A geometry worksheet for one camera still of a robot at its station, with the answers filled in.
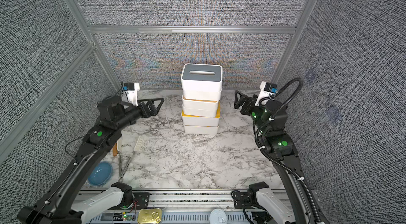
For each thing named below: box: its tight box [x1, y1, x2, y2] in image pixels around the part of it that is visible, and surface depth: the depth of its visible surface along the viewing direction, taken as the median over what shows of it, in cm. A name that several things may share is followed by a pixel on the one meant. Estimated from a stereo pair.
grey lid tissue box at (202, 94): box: [181, 89, 223, 102], surface depth 72 cm
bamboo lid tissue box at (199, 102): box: [181, 95, 219, 107], surface depth 76 cm
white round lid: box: [209, 208, 228, 224], surface depth 66 cm
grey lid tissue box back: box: [180, 63, 224, 91], surface depth 70 cm
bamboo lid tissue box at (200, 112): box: [182, 108, 218, 118], surface depth 81 cm
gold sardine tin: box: [137, 208, 163, 224], surface depth 68 cm
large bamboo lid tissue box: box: [183, 124, 220, 135], surface depth 99 cm
